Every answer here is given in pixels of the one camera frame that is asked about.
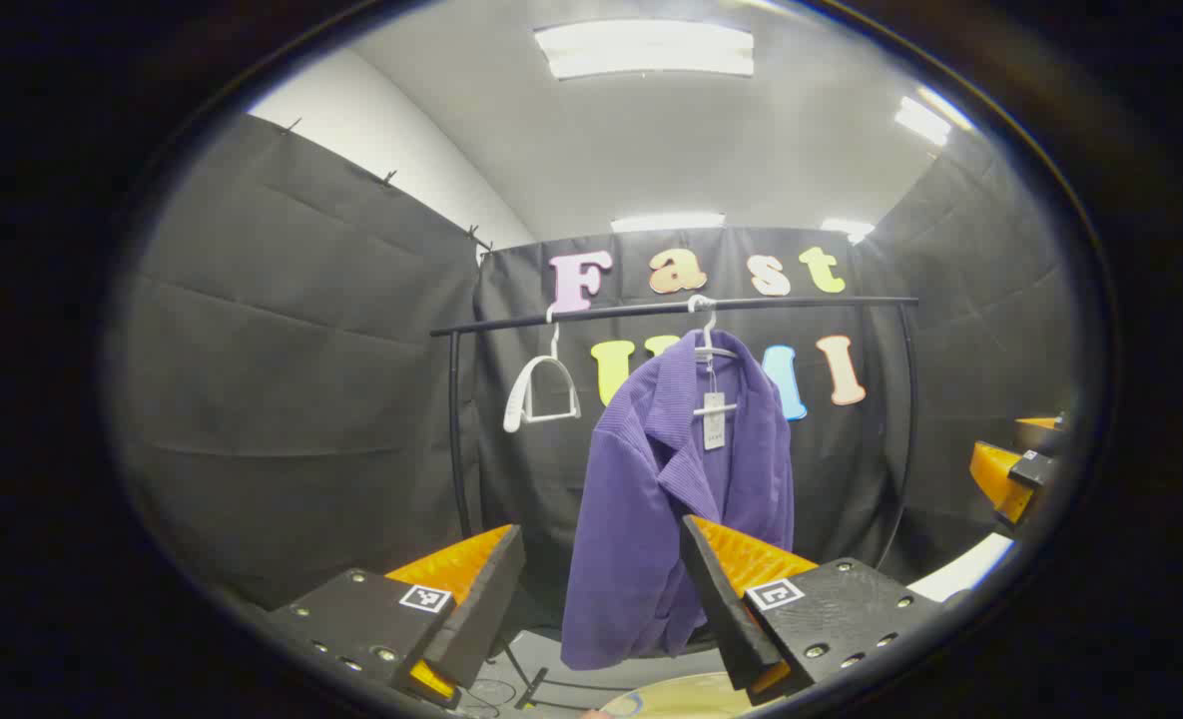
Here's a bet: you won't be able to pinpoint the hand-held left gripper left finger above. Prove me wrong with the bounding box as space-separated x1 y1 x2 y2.
267 524 527 710

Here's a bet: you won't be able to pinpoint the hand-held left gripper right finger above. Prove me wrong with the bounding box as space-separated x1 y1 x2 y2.
679 514 941 706

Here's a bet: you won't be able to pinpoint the beige laundry hamper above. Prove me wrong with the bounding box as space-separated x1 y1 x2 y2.
601 671 752 718

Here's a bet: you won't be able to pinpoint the purple corduroy jacket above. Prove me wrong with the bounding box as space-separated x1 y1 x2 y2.
561 330 797 672

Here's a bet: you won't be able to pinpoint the white hanger with taped hook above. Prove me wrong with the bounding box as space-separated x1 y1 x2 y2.
687 294 744 416

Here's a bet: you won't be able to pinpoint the white plain hanger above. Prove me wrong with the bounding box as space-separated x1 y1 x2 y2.
503 305 583 434

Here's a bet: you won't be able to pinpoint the black clothes rack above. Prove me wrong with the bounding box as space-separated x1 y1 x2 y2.
429 295 921 712

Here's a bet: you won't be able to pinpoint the white flat board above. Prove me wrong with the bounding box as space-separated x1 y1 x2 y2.
905 532 1016 603

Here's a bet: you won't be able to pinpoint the narrow ceiling light panel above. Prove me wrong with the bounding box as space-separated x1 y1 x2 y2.
893 86 975 148

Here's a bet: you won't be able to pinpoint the long ceiling light strip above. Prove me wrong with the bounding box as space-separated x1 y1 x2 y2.
610 212 727 234

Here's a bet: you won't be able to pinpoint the large ceiling light panel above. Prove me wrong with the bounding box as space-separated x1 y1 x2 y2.
534 20 756 81

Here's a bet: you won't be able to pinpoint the thin floor cables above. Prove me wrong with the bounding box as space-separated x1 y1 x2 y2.
456 677 522 718

